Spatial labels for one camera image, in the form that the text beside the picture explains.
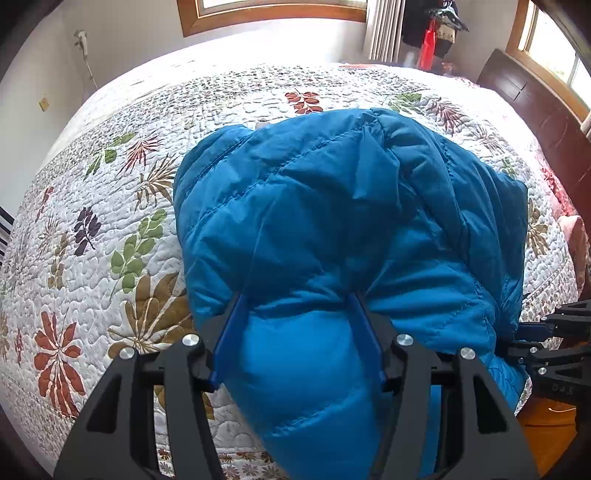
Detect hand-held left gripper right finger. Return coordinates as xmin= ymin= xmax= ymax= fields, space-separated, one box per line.
xmin=347 ymin=292 xmax=540 ymax=480

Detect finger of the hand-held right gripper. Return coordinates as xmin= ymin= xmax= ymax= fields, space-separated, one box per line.
xmin=508 ymin=342 xmax=591 ymax=370
xmin=517 ymin=300 xmax=591 ymax=340

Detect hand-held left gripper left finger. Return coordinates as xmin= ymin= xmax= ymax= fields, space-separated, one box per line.
xmin=54 ymin=292 xmax=250 ymax=480

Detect blue puffer jacket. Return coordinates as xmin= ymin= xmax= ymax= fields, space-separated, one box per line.
xmin=173 ymin=107 xmax=529 ymax=480

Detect dark hanging clothes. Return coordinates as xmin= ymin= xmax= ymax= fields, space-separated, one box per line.
xmin=401 ymin=0 xmax=469 ymax=58

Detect pink pillow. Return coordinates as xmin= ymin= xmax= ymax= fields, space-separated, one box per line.
xmin=540 ymin=166 xmax=591 ymax=296

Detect leaf print quilt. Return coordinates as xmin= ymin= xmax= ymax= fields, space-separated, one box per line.
xmin=0 ymin=60 xmax=580 ymax=480

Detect dark wooden headboard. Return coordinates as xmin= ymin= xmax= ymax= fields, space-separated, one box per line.
xmin=475 ymin=48 xmax=591 ymax=217

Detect white radiator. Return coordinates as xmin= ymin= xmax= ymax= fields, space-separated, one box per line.
xmin=365 ymin=0 xmax=406 ymax=63

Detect wooden window frame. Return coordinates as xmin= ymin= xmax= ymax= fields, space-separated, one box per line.
xmin=177 ymin=0 xmax=370 ymax=38
xmin=505 ymin=0 xmax=591 ymax=121

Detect white wall plug with cable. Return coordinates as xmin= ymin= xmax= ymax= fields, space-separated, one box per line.
xmin=74 ymin=28 xmax=100 ymax=90

